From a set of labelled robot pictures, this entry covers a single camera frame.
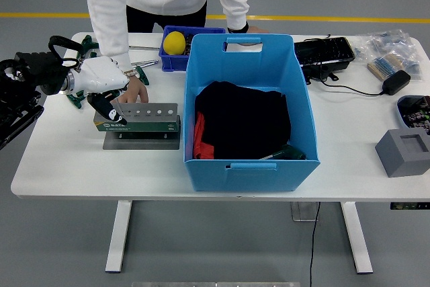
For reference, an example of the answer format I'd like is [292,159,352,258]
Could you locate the person's right hand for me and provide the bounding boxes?
[116,73,150,105]

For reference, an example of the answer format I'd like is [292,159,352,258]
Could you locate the person's left hand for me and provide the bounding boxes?
[230,26,269,48]

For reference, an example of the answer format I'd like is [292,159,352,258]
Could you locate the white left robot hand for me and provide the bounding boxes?
[71,55,130,126]

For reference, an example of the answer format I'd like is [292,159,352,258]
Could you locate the green hex key stand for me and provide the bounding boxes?
[93,102,182,151]

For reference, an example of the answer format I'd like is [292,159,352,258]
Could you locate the large green T-handle hex key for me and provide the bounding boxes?
[260,144,307,161]

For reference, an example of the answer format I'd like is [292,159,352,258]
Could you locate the large light blue folding box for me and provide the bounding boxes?
[183,33,321,193]

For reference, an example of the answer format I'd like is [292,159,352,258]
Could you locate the small dark blue bin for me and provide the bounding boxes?
[158,25,226,73]

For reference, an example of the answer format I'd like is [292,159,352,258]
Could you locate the yellow foam ball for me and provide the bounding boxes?
[163,31,187,55]

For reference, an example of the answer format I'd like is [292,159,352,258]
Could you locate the black plastic tray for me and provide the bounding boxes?
[293,36,356,68]

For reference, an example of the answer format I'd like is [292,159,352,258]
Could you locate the black parts in bin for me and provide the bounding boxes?
[183,33,195,56]

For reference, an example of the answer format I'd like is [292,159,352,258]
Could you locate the red cloth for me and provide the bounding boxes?
[193,112,216,159]

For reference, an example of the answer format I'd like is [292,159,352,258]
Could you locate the black cloth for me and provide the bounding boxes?
[193,81,292,160]

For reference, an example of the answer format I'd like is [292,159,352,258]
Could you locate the clear bag of components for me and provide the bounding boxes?
[352,28,425,83]

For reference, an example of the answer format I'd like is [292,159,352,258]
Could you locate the taped resistor strip bundle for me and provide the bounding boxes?
[366,53,406,82]

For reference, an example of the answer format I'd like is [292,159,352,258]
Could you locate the white table leg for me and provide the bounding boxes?
[339,201,374,275]
[105,200,134,274]

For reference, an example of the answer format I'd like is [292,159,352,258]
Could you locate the light blue parts tray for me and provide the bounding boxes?
[396,95,430,133]

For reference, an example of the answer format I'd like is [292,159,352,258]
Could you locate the dark electronic parts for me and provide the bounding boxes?
[401,97,430,132]

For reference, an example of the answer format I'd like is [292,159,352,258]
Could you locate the grey metal floor plate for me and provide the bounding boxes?
[290,201,319,222]

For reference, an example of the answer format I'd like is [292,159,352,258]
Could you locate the grey block with square recess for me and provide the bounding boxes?
[374,128,430,179]

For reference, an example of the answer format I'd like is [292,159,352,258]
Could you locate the black table control panel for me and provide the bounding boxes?
[390,202,430,211]

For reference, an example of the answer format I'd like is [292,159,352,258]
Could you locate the small green T-handle hex key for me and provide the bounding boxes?
[133,66,151,86]

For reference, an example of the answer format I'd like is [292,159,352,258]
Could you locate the long green T-handle hex key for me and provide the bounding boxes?
[79,34,161,59]

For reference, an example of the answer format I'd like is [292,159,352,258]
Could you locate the black plastic bracket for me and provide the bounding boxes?
[301,63,340,85]

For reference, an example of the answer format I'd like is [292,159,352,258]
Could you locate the black power adapter with cord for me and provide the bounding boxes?
[302,34,412,97]

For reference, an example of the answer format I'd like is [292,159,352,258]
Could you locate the hanging black cable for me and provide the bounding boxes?
[308,201,322,287]

